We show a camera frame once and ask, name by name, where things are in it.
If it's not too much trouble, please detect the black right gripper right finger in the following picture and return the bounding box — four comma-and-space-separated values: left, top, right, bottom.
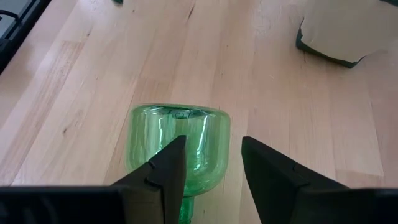
241, 136, 349, 224

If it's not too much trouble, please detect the black aluminium table frame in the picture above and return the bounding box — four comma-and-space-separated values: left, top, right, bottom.
0, 0, 52, 75

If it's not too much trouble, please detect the green plastic spray bottle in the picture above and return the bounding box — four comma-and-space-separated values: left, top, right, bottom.
125, 104, 231, 224

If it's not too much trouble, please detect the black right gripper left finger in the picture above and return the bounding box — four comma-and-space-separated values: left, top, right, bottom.
111, 135, 187, 224

